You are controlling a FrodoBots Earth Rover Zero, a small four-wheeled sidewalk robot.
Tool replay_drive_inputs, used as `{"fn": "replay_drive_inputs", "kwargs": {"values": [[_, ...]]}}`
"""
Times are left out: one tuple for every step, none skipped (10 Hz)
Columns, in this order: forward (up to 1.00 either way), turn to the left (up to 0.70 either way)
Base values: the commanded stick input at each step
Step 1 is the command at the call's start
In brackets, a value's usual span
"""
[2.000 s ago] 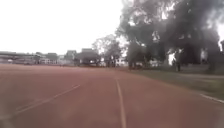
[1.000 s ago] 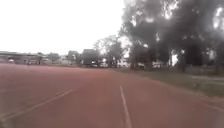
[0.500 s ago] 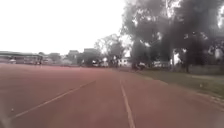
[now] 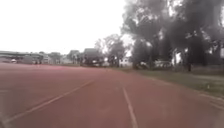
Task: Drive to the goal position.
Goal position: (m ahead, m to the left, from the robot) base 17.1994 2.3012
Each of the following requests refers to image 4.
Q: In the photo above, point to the white building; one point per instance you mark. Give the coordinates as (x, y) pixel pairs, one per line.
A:
(125, 61)

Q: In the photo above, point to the tree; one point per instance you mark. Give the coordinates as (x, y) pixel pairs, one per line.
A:
(113, 48)

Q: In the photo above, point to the dark building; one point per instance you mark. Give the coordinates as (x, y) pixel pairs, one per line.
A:
(91, 56)

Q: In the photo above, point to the vehicle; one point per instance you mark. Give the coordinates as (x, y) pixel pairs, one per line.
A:
(162, 64)

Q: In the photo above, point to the large dark trees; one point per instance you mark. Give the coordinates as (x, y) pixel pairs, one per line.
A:
(173, 30)

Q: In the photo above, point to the long low building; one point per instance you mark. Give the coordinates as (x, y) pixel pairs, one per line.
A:
(23, 57)

